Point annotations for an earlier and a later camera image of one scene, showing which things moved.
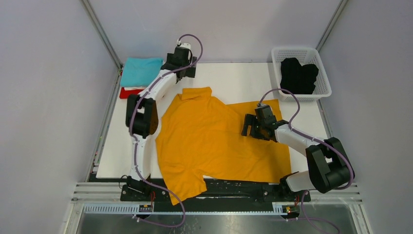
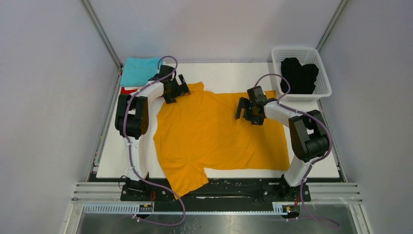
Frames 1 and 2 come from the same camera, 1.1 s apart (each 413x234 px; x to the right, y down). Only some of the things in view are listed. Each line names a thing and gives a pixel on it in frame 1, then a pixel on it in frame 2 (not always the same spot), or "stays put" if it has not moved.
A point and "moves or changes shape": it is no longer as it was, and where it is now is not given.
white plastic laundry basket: (305, 56) stays put
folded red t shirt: (125, 93) stays put
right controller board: (289, 208) stays put
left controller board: (145, 208) stays put
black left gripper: (189, 72) -> (181, 89)
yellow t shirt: (199, 135) moves or changes shape
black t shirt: (298, 79) stays put
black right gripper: (252, 119) -> (245, 103)
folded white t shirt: (131, 88) stays put
